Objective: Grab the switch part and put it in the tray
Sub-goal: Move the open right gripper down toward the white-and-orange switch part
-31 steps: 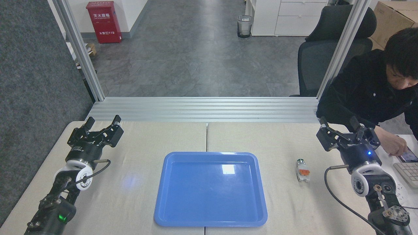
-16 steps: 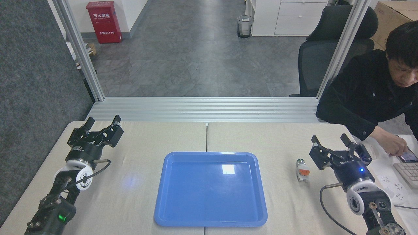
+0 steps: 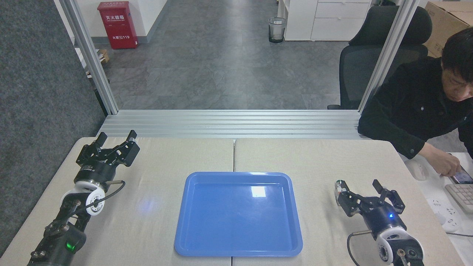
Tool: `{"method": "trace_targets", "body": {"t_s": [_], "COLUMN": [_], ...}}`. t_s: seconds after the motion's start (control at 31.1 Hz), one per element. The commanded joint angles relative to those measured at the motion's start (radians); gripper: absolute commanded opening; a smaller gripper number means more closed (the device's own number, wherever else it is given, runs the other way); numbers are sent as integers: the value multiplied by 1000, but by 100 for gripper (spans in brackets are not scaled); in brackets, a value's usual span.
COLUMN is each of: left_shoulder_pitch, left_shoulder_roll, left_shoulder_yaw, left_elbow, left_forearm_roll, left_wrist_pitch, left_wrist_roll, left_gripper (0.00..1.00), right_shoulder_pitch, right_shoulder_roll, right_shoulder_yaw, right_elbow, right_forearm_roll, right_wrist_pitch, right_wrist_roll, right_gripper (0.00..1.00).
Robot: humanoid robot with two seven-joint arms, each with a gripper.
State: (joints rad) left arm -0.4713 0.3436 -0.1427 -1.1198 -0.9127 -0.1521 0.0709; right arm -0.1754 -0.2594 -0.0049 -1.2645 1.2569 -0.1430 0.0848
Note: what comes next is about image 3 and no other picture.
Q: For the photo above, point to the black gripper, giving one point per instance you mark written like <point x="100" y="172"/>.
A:
<point x="382" y="218"/>
<point x="94" y="173"/>

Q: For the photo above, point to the white orange switch part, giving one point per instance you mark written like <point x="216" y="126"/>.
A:
<point x="338" y="188"/>

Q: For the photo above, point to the black smartphone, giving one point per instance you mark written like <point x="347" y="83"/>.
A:
<point x="463" y="178"/>

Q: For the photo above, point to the blue plastic tray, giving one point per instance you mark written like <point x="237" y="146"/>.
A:
<point x="238" y="218"/>

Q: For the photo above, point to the person's hand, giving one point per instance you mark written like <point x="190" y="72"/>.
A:
<point x="445" y="164"/>

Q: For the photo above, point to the white power strip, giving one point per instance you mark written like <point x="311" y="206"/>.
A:
<point x="445" y="216"/>

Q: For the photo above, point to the dark grey felt partition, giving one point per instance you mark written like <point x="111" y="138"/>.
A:
<point x="37" y="111"/>

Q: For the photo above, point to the white keyboard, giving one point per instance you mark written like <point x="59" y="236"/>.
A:
<point x="462" y="195"/>

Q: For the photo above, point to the person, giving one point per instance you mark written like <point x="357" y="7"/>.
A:
<point x="410" y="107"/>

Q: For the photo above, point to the red fire extinguisher box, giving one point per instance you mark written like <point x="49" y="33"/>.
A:
<point x="117" y="26"/>

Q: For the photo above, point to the black office chair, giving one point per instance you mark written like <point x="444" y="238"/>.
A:
<point x="360" y="70"/>

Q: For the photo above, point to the white drawer cabinet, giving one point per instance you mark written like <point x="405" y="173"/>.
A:
<point x="332" y="22"/>

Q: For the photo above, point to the brown cardboard box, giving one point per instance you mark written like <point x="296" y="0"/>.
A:
<point x="441" y="26"/>

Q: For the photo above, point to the grey mesh trash bin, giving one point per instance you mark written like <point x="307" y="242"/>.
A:
<point x="277" y="31"/>

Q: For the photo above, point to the silver aluminium post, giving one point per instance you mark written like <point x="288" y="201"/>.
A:
<point x="90" y="55"/>
<point x="391" y="51"/>

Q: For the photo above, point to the silver aluminium rail bed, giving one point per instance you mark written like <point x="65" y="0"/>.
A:
<point x="229" y="123"/>

